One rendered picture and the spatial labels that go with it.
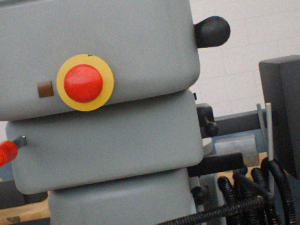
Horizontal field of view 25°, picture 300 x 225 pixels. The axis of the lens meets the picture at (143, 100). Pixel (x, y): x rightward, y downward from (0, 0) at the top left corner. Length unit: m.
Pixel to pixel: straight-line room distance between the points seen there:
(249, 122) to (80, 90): 0.62
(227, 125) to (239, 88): 3.96
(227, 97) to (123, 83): 4.48
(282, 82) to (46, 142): 0.49
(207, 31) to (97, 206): 0.28
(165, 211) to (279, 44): 4.42
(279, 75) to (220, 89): 4.02
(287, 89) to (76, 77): 0.57
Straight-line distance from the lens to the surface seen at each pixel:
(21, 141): 0.81
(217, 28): 0.76
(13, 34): 0.74
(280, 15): 5.26
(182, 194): 0.90
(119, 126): 0.82
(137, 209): 0.88
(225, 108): 5.20
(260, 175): 1.22
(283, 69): 1.17
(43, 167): 0.84
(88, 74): 0.68
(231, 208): 0.81
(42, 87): 0.73
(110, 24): 0.73
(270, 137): 1.22
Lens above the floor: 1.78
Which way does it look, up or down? 4 degrees down
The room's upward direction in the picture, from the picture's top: 10 degrees counter-clockwise
